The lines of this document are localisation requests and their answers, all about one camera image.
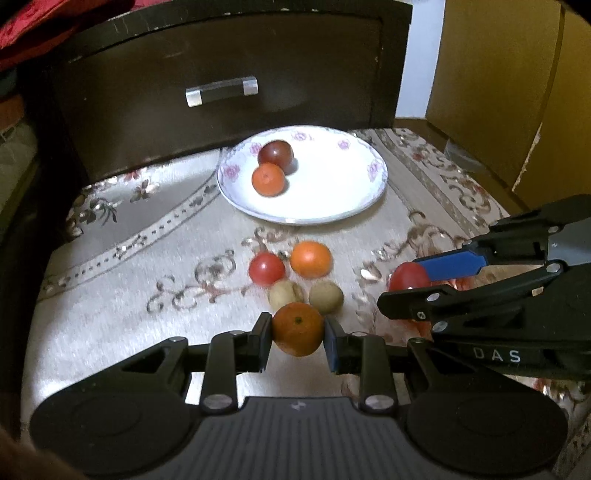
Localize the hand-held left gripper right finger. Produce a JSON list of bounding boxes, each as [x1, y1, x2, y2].
[[323, 318, 463, 414]]

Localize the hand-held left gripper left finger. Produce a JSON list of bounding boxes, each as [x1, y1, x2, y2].
[[121, 312, 274, 414]]

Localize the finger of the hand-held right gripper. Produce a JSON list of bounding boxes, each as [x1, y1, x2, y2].
[[377, 261, 568, 334], [412, 194, 591, 281]]

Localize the orange tangerine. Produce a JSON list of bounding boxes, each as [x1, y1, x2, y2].
[[252, 164, 286, 198], [271, 302, 325, 357], [290, 241, 334, 279]]

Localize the brown kiwi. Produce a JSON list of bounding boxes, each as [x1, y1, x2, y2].
[[308, 280, 345, 311], [268, 281, 306, 311]]

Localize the white floral plate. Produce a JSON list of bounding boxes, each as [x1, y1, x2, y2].
[[216, 124, 387, 225]]

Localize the dark red tomato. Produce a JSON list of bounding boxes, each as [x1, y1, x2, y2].
[[257, 140, 295, 175]]

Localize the beige floral mat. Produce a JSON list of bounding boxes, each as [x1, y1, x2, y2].
[[21, 127, 591, 480]]

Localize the yellow wooden cabinet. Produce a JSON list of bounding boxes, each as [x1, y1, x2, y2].
[[426, 0, 591, 209]]

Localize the dark wooden nightstand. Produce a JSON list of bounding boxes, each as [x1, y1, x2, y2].
[[41, 0, 414, 185]]

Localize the stack of folded bedding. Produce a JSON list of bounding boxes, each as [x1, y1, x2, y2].
[[0, 69, 31, 134]]

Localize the red towel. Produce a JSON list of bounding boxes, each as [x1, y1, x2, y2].
[[0, 0, 134, 71]]

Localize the clear drawer handle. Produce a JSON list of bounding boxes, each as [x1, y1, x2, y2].
[[185, 76, 259, 108]]

